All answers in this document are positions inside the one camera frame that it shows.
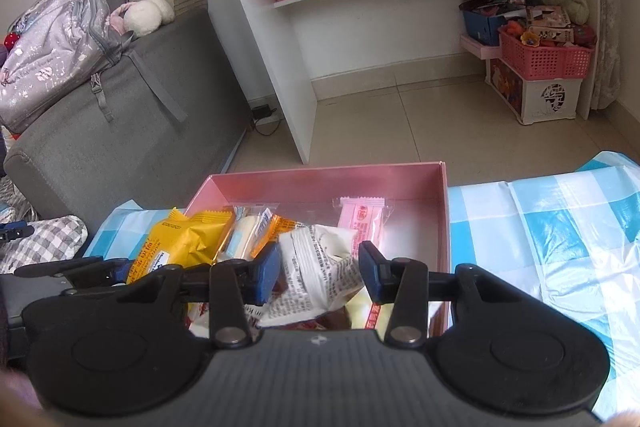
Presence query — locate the large yellow sandwich pack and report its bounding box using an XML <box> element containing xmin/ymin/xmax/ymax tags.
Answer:
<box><xmin>126</xmin><ymin>208</ymin><xmax>235</xmax><ymax>284</ymax></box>

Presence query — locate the clear blue candy packet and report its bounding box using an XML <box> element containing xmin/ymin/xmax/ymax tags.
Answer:
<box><xmin>217</xmin><ymin>205</ymin><xmax>274</xmax><ymax>262</ymax></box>

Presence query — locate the orange clear snack packet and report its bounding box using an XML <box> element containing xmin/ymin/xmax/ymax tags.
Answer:
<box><xmin>250</xmin><ymin>215</ymin><xmax>303</xmax><ymax>259</ymax></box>

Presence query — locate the pink wafer bar wrapper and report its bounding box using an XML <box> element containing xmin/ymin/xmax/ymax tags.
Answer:
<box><xmin>337</xmin><ymin>197</ymin><xmax>387</xmax><ymax>258</ymax></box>

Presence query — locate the white snack pack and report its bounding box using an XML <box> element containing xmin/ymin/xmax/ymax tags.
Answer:
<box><xmin>258</xmin><ymin>225</ymin><xmax>363</xmax><ymax>329</ymax></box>

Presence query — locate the red snack pack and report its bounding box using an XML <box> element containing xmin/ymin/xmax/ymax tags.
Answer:
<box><xmin>186</xmin><ymin>303</ymin><xmax>266</xmax><ymax>339</ymax></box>

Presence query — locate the cream white cake pack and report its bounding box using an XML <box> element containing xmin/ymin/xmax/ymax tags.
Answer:
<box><xmin>345</xmin><ymin>287</ymin><xmax>394</xmax><ymax>340</ymax></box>

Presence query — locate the pink silver cardboard box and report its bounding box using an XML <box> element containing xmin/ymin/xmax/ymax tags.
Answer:
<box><xmin>186</xmin><ymin>162</ymin><xmax>449</xmax><ymax>333</ymax></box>

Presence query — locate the grey sofa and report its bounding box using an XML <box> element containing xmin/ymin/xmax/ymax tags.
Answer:
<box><xmin>3</xmin><ymin>10</ymin><xmax>250</xmax><ymax>233</ymax></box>

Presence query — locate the blue checkered tablecloth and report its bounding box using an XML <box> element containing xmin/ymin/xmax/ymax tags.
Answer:
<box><xmin>79</xmin><ymin>149</ymin><xmax>640</xmax><ymax>421</ymax></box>

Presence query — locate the power strip on floor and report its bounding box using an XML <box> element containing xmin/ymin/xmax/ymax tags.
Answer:
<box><xmin>252</xmin><ymin>104</ymin><xmax>281</xmax><ymax>126</ymax></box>

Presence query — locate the white decorated storage box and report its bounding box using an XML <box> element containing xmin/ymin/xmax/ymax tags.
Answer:
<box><xmin>486</xmin><ymin>58</ymin><xmax>582</xmax><ymax>126</ymax></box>

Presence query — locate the silver grey backpack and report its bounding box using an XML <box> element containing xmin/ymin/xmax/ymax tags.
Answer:
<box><xmin>1</xmin><ymin>0</ymin><xmax>186</xmax><ymax>134</ymax></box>

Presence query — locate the pink plastic basket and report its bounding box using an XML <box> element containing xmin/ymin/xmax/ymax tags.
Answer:
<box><xmin>498</xmin><ymin>26</ymin><xmax>594</xmax><ymax>80</ymax></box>

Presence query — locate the white plush toy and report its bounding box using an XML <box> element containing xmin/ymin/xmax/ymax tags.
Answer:
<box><xmin>110</xmin><ymin>0</ymin><xmax>176</xmax><ymax>38</ymax></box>

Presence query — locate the blue storage bin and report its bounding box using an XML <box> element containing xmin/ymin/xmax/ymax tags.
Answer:
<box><xmin>459</xmin><ymin>0</ymin><xmax>526</xmax><ymax>46</ymax></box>

